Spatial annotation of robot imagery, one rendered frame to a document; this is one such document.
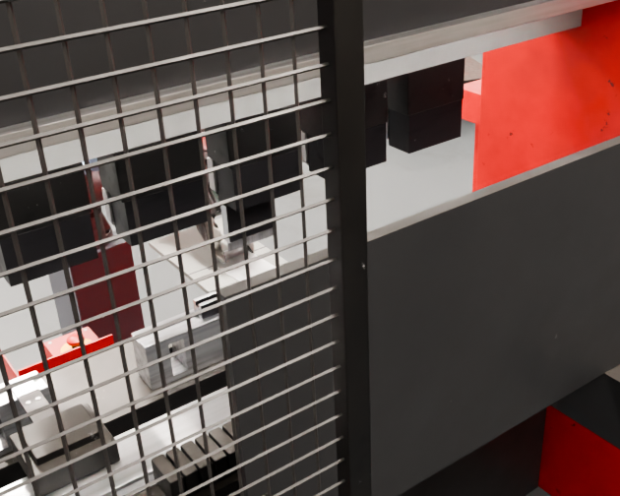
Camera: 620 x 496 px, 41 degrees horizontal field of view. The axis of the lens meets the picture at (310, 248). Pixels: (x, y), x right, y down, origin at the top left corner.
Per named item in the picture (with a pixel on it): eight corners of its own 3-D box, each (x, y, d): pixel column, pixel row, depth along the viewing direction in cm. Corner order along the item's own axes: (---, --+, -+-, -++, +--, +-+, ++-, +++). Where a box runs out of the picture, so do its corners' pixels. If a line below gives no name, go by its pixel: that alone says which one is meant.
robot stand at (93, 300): (89, 455, 266) (39, 239, 230) (139, 429, 276) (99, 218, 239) (116, 484, 254) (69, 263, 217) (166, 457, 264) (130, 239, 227)
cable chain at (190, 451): (366, 376, 132) (366, 354, 130) (391, 394, 128) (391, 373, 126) (154, 480, 114) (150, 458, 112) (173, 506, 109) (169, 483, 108)
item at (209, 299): (282, 278, 166) (281, 265, 165) (291, 283, 164) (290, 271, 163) (194, 312, 156) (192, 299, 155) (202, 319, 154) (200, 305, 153)
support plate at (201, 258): (222, 220, 186) (221, 217, 185) (288, 266, 166) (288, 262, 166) (149, 246, 177) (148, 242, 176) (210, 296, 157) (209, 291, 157)
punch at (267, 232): (271, 233, 160) (267, 188, 155) (277, 236, 158) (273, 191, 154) (225, 249, 155) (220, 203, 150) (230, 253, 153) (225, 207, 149)
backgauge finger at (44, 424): (56, 375, 139) (50, 349, 136) (121, 461, 120) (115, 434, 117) (-16, 403, 133) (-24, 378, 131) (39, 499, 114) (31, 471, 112)
